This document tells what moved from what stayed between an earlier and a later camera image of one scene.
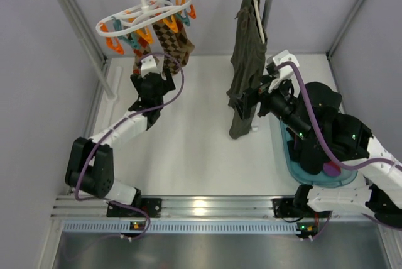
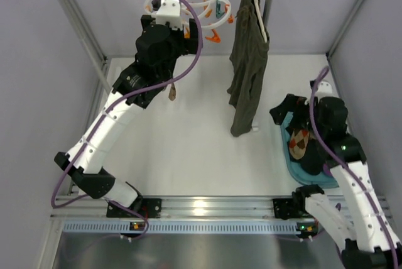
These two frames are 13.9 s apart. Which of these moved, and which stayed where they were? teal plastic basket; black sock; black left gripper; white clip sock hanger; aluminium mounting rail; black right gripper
Moved: black right gripper; white clip sock hanger; black left gripper
Stayed: aluminium mounting rail; teal plastic basket; black sock
